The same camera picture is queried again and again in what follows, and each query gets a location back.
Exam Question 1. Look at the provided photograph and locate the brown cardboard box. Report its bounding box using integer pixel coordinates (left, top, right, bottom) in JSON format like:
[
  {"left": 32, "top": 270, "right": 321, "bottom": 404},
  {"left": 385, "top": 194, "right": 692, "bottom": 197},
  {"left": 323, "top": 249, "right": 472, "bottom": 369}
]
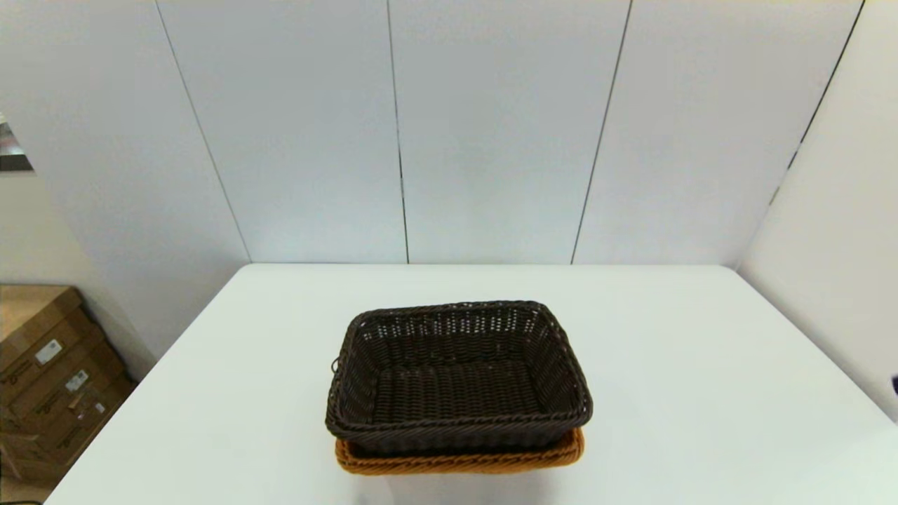
[
  {"left": 0, "top": 284, "right": 106, "bottom": 400},
  {"left": 0, "top": 335, "right": 131, "bottom": 439},
  {"left": 0, "top": 379, "right": 138, "bottom": 488}
]

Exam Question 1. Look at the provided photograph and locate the dark metallic wall fixture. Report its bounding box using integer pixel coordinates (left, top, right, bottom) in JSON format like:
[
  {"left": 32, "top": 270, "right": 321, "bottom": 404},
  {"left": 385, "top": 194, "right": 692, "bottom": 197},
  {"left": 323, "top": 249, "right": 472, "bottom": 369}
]
[{"left": 0, "top": 114, "right": 35, "bottom": 174}]

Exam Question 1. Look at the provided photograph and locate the orange wicker basket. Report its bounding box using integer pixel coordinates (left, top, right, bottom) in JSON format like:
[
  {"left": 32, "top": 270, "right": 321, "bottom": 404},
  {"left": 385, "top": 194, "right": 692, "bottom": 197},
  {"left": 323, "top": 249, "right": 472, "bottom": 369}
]
[{"left": 334, "top": 428, "right": 586, "bottom": 476}]

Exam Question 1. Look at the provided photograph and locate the dark brown wicker basket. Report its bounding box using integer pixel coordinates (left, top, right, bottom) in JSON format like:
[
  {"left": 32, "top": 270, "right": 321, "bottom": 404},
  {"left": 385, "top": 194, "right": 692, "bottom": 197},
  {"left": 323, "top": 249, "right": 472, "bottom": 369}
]
[{"left": 324, "top": 300, "right": 594, "bottom": 455}]

